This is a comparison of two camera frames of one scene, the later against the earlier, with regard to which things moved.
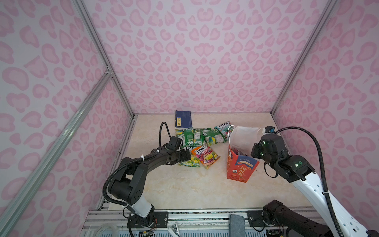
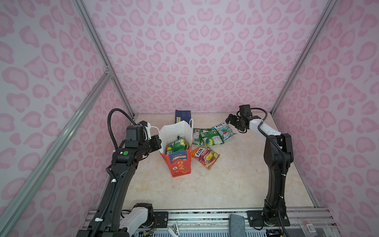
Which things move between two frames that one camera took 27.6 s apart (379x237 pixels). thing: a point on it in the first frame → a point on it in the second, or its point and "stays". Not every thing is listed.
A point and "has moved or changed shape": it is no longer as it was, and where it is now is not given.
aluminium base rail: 113,222 stays
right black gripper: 255,146 → 234,118
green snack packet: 191,137 has moved or changed shape
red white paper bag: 241,164 → 175,144
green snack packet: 211,137 stays
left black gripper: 184,157 → 156,140
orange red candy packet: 207,156 stays
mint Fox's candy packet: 225,130 stays
